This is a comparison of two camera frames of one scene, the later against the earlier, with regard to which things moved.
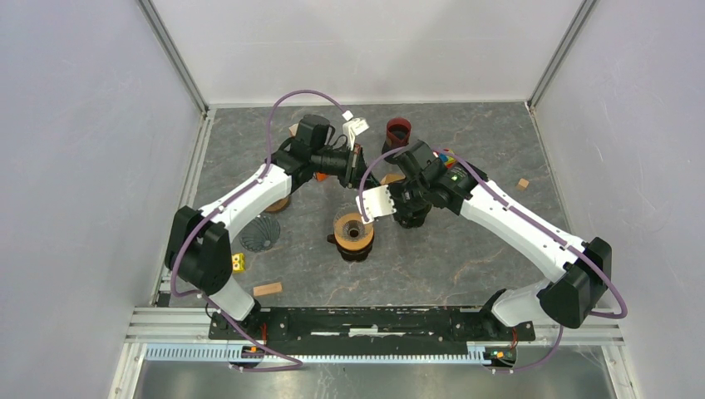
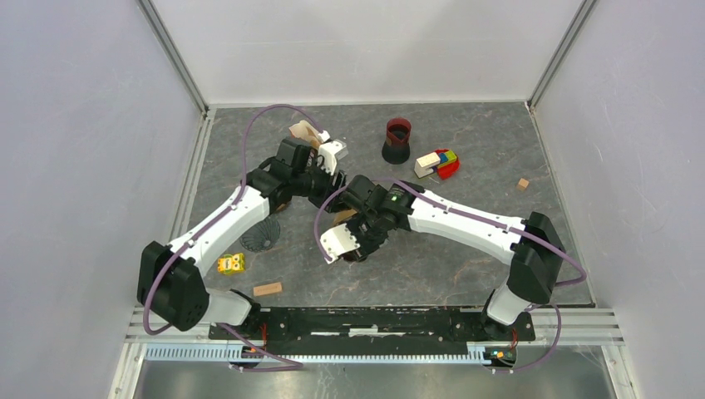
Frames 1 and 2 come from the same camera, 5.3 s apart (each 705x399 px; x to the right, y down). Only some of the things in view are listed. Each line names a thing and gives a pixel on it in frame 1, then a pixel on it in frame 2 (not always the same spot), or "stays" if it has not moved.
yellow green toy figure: [238, 263] stays
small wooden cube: [522, 184] stays
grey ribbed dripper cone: [261, 234] stays
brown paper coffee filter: [391, 177] -> [342, 215]
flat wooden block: [269, 288] stays
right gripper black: [393, 188] -> [367, 248]
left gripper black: [356, 169] -> [328, 188]
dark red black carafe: [398, 135] stays
